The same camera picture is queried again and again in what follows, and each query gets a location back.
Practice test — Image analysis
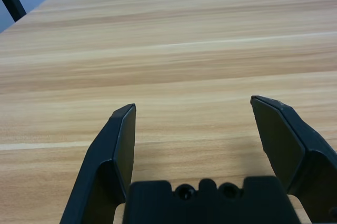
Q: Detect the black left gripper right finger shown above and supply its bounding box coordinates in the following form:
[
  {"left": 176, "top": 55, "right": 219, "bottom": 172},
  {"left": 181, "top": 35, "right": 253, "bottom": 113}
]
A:
[{"left": 250, "top": 95, "right": 337, "bottom": 224}]

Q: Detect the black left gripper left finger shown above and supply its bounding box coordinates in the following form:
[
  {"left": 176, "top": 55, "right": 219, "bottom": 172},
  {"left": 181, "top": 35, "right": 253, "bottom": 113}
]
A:
[{"left": 59, "top": 103, "right": 137, "bottom": 224}]

